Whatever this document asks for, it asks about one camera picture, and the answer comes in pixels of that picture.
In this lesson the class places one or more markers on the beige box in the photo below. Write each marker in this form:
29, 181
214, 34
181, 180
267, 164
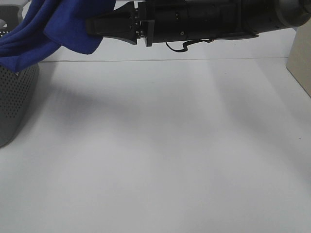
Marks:
299, 60

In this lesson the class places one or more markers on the blue microfibre towel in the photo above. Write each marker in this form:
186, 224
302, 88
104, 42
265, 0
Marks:
49, 25

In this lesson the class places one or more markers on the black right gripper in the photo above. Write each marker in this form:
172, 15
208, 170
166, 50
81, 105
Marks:
163, 21

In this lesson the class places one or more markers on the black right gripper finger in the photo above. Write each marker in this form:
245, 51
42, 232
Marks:
120, 24

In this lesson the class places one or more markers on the grey perforated plastic basket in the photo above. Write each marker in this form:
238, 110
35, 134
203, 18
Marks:
16, 89

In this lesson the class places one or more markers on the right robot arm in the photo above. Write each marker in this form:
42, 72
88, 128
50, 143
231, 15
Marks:
263, 16

